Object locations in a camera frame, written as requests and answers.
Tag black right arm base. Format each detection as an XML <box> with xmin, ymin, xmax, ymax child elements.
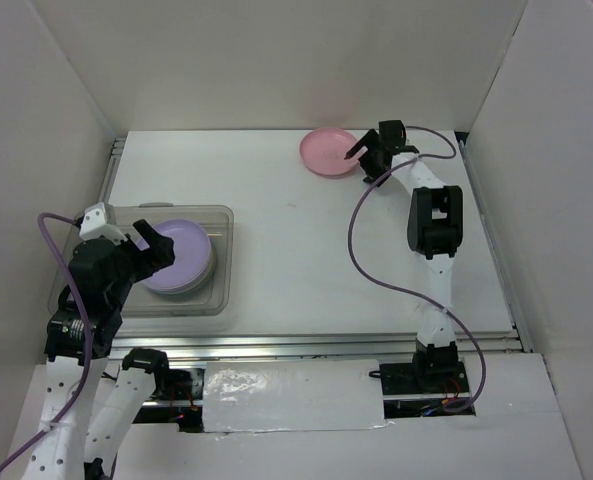
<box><xmin>368</xmin><ymin>352</ymin><xmax>469</xmax><ymax>396</ymax></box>

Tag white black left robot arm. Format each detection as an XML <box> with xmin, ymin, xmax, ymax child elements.
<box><xmin>23</xmin><ymin>220</ymin><xmax>174</xmax><ymax>479</ymax></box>

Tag purple plate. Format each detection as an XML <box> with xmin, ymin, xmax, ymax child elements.
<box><xmin>142</xmin><ymin>219</ymin><xmax>214</xmax><ymax>294</ymax></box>

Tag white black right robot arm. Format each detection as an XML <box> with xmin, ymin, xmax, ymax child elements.
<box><xmin>345</xmin><ymin>120</ymin><xmax>464</xmax><ymax>392</ymax></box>

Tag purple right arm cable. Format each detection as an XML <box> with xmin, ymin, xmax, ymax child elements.
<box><xmin>348</xmin><ymin>126</ymin><xmax>487</xmax><ymax>415</ymax></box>

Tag cream plate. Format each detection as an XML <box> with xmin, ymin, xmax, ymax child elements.
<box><xmin>143</xmin><ymin>248</ymin><xmax>217</xmax><ymax>295</ymax></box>

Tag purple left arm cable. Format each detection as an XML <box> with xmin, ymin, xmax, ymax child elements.
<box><xmin>0</xmin><ymin>212</ymin><xmax>97</xmax><ymax>480</ymax></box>

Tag clear plastic bin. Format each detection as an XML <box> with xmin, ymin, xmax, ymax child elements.
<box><xmin>48</xmin><ymin>202</ymin><xmax>236</xmax><ymax>319</ymax></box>

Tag pink plate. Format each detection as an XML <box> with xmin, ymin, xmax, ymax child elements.
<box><xmin>299</xmin><ymin>127</ymin><xmax>359</xmax><ymax>177</ymax></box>

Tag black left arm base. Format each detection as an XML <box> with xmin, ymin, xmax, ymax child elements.
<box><xmin>133</xmin><ymin>368</ymin><xmax>205</xmax><ymax>433</ymax></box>

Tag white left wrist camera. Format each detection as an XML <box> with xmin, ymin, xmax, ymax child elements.
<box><xmin>79</xmin><ymin>202</ymin><xmax>127</xmax><ymax>245</ymax></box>

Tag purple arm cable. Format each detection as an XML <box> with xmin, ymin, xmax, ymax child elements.
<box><xmin>0</xmin><ymin>212</ymin><xmax>97</xmax><ymax>480</ymax></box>
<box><xmin>348</xmin><ymin>126</ymin><xmax>487</xmax><ymax>415</ymax></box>

